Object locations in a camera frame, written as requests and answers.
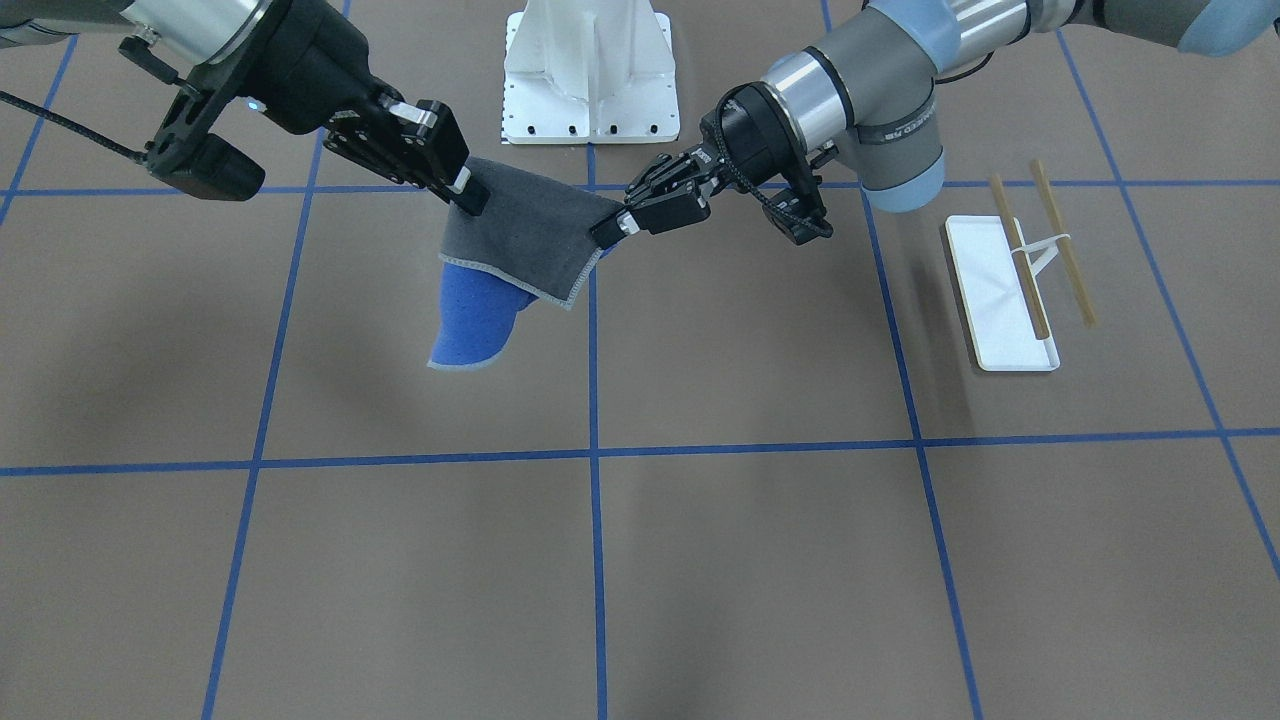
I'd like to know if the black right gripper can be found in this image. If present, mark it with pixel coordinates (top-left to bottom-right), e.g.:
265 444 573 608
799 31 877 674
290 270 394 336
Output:
239 1 492 217

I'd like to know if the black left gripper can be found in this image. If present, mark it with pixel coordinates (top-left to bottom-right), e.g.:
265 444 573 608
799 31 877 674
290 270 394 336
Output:
590 82 812 249

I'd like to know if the grey and blue towel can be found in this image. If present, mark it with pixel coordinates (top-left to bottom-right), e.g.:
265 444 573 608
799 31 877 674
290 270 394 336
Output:
428 156 625 372

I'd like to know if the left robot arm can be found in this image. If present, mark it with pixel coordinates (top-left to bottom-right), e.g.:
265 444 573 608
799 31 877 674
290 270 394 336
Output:
591 1 1277 250

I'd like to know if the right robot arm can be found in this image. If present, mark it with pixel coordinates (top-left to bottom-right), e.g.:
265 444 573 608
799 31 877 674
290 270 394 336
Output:
3 1 489 217

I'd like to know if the white towel rack with wooden bars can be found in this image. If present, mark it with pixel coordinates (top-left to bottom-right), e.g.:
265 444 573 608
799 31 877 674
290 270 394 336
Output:
943 158 1100 374

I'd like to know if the white camera mast with base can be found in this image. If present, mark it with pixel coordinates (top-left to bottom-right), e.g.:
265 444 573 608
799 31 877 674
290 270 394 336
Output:
500 1 681 145

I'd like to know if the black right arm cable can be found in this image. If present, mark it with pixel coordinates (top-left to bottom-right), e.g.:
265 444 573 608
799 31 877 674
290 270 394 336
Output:
0 90 151 163

